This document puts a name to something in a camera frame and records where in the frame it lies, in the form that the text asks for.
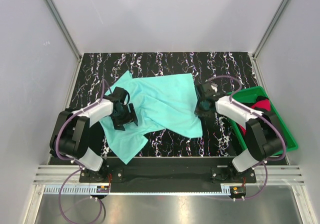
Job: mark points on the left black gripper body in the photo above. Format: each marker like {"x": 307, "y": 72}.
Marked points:
{"x": 124, "y": 116}

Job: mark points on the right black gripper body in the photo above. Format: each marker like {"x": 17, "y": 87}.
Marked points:
{"x": 200, "y": 109}

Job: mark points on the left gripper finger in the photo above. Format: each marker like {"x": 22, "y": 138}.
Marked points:
{"x": 132, "y": 114}
{"x": 119, "y": 126}

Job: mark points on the turquoise t shirt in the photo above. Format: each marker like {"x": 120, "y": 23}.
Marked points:
{"x": 160, "y": 102}

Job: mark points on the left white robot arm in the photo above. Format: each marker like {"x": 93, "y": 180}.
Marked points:
{"x": 97, "y": 112}

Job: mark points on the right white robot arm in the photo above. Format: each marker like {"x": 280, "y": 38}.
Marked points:
{"x": 262, "y": 136}

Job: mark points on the folded black t shirt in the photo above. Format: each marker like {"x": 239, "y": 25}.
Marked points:
{"x": 95, "y": 136}

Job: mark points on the black t shirt in bin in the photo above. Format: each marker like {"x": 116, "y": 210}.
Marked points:
{"x": 265, "y": 104}

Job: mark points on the red t shirt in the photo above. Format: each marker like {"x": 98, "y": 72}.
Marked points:
{"x": 260, "y": 105}

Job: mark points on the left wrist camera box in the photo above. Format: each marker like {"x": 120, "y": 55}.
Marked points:
{"x": 119, "y": 94}

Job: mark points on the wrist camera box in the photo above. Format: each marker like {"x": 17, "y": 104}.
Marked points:
{"x": 119, "y": 94}
{"x": 205, "y": 91}

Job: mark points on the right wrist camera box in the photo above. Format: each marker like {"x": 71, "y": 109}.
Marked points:
{"x": 205, "y": 91}

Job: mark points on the right aluminium corner post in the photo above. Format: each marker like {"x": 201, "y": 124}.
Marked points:
{"x": 271, "y": 26}

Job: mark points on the aluminium corner post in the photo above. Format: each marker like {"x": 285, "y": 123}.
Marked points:
{"x": 271, "y": 26}
{"x": 60, "y": 23}

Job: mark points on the aluminium frame rail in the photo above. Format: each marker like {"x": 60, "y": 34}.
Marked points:
{"x": 64, "y": 179}

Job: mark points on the left aluminium corner post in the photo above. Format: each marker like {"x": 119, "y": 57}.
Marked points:
{"x": 60, "y": 23}

